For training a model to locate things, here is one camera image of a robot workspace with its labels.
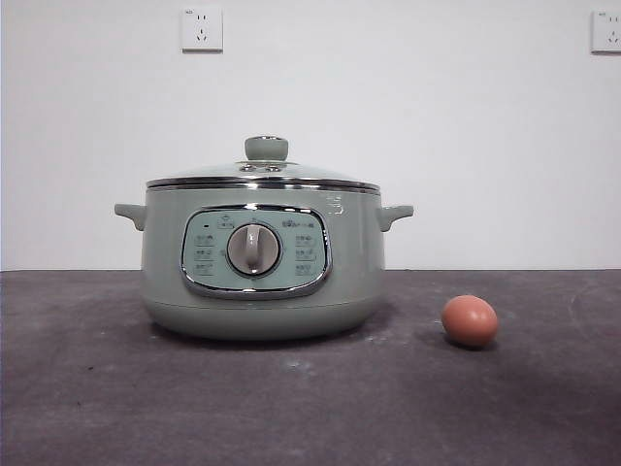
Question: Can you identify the glass lid with green knob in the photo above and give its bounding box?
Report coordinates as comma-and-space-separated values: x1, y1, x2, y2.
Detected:
147, 135, 380, 191

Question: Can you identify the white wall socket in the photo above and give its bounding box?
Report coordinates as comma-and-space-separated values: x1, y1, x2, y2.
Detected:
590, 10, 621, 54
181, 8, 224, 53

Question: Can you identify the brown egg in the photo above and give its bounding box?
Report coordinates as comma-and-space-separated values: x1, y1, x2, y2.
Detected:
441, 294, 500, 349

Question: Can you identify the green electric cooking pot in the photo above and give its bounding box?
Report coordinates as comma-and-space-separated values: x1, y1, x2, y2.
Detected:
114, 182, 415, 341

